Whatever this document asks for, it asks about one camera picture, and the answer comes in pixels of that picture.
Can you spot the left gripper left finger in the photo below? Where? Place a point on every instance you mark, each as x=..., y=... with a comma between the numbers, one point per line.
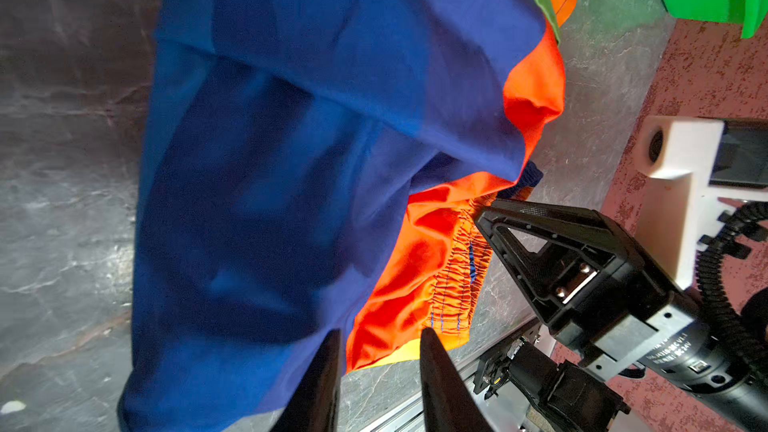
x=314, y=404

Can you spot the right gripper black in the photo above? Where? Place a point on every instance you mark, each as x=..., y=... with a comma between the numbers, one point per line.
x=604, y=298

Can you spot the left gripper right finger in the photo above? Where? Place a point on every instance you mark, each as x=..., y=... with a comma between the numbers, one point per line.
x=447, y=404

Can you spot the multicolour shorts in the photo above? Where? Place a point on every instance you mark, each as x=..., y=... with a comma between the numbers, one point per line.
x=306, y=167

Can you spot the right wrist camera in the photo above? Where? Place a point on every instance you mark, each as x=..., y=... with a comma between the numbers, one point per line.
x=696, y=169

